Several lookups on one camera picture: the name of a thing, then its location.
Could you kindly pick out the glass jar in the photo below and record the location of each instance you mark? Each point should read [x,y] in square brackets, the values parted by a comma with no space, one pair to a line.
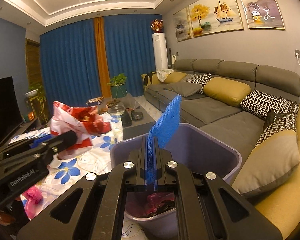
[115,108]

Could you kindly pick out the grey coffee table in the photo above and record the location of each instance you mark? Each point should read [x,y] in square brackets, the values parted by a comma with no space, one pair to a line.
[142,127]

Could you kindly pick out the pink plastic bag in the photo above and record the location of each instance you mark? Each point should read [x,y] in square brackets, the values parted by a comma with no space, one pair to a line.
[32,196]
[160,198]

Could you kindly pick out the purple landscape painting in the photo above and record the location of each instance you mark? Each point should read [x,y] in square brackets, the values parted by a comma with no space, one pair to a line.
[262,5]

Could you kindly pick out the black television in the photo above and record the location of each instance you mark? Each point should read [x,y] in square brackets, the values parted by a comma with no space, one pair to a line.
[2,110]

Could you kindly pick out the blue cloth piece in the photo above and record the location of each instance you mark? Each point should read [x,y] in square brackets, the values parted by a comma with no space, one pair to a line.
[167,122]

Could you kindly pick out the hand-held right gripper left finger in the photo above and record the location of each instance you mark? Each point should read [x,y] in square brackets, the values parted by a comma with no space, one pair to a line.
[140,165]

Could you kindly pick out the wall socket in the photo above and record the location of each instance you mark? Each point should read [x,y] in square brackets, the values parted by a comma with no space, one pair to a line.
[297,53]

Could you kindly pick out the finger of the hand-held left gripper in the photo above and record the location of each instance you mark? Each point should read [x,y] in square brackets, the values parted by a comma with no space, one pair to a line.
[65,140]
[40,140]

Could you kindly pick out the flat grey cushion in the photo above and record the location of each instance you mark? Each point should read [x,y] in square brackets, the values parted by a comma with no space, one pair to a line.
[183,88]

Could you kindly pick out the white cloth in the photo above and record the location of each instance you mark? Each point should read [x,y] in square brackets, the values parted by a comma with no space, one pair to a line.
[163,73]

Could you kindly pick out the sailboat and tree painting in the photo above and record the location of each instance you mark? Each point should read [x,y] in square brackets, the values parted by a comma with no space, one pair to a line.
[215,12]

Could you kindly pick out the grey sofa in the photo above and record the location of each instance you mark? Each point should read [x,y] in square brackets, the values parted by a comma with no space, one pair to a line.
[215,112]

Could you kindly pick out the wooden wall panel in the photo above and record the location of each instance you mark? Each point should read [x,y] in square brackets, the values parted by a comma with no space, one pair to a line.
[33,65]

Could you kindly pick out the black pole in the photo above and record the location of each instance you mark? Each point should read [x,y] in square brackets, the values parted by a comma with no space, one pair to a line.
[169,57]

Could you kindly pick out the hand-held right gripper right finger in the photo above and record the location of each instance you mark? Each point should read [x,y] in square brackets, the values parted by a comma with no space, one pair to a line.
[162,165]

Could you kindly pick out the blue curtain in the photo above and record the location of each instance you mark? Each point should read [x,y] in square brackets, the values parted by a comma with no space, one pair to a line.
[130,55]
[70,67]

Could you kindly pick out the black white patterned cushion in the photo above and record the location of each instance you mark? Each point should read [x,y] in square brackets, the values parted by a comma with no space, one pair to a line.
[265,105]
[196,78]
[280,130]

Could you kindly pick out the grey television cabinet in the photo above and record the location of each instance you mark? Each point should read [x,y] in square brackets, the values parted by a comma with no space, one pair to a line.
[32,125]

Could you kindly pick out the large grey cushion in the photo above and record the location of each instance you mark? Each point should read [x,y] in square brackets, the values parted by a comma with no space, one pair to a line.
[265,162]

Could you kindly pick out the green pot gold stand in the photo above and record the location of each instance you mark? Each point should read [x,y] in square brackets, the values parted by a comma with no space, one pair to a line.
[118,90]

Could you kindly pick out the orange pumpkin lamp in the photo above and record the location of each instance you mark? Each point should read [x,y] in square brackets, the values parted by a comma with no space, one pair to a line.
[30,116]

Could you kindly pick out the gold plant stand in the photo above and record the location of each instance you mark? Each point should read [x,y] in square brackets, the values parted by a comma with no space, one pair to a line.
[31,105]

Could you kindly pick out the black plastic bag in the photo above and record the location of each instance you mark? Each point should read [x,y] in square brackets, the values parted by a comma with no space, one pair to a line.
[165,208]

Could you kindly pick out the flat printed box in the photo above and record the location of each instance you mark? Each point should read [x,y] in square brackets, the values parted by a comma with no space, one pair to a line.
[95,101]

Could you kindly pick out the red gold flower ornament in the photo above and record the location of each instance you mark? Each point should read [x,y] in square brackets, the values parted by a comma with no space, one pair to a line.
[157,25]

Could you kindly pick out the purple plastic bin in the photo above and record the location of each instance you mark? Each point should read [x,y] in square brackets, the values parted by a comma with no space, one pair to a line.
[202,150]

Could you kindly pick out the orange curtain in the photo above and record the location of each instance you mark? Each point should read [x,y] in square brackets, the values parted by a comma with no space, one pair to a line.
[101,55]

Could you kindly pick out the white standing air conditioner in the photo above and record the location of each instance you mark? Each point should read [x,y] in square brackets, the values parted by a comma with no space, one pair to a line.
[160,52]

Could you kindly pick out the small landscape painting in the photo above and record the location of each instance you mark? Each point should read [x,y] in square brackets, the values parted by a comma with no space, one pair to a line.
[182,25]

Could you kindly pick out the black box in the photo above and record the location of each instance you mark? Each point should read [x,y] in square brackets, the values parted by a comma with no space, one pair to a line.
[127,120]

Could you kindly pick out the large yellow cushion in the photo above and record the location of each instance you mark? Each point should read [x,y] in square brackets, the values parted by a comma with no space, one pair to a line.
[227,91]

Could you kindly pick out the red and white plastic bag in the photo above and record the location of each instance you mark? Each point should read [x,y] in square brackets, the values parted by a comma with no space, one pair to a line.
[85,117]

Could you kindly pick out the small black bag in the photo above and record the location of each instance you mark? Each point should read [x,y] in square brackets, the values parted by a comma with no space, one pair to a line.
[137,115]

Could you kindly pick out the small yellow cushion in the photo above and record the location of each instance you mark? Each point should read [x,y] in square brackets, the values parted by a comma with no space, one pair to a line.
[175,77]

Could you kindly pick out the trailing plant white pot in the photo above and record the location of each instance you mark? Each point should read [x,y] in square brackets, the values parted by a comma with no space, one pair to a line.
[37,92]

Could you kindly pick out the white wall device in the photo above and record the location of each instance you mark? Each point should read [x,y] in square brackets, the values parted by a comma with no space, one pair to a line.
[173,58]

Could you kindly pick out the green leafy plant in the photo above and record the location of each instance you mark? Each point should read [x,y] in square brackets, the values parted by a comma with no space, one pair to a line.
[117,80]

